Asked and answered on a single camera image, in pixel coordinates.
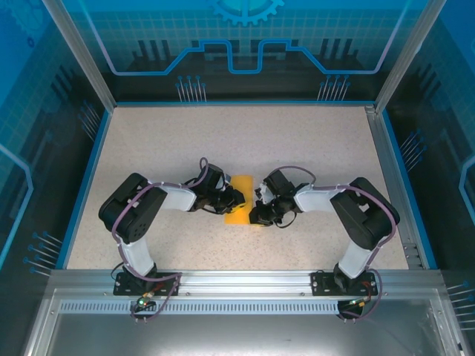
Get grey metal tray panel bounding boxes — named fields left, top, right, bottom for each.
left=20, top=289, right=467, bottom=356

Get aluminium mounting rail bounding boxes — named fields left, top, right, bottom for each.
left=47, top=269, right=445, bottom=297

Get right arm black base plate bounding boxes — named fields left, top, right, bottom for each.
left=310, top=270, right=376, bottom=297

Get slotted metal cable duct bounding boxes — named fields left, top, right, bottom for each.
left=58, top=300, right=372, bottom=317

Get aluminium side rail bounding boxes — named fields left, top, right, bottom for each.
left=364, top=105, right=428, bottom=271

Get cable connector with orange light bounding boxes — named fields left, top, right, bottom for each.
left=347, top=295, right=373, bottom=309

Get cable connector with green light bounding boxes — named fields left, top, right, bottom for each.
left=136, top=291, right=156, bottom=309

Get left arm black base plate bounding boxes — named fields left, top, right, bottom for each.
left=113, top=271, right=183, bottom=297

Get aluminium frame post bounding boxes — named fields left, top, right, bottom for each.
left=39, top=0, right=118, bottom=112
left=373, top=0, right=448, bottom=114

